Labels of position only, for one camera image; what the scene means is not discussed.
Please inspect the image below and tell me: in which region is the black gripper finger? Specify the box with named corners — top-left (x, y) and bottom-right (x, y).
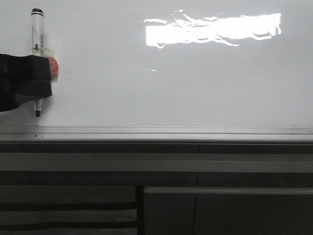
top-left (0, 54), bottom-right (51, 86)
top-left (0, 80), bottom-right (52, 112)

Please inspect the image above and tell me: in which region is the white whiteboard marker black tip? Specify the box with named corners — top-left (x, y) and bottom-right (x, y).
top-left (29, 8), bottom-right (45, 118)

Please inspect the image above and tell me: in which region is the red round magnet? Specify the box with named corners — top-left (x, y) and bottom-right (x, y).
top-left (45, 49), bottom-right (59, 83)

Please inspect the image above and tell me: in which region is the white glossy whiteboard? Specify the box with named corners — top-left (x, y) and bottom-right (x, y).
top-left (0, 0), bottom-right (313, 127)

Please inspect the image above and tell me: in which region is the grey cabinet with drawers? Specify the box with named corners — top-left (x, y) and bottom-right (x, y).
top-left (0, 143), bottom-right (313, 235)

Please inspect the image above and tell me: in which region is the aluminium whiteboard tray rail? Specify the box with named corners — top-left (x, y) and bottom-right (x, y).
top-left (0, 126), bottom-right (313, 144)

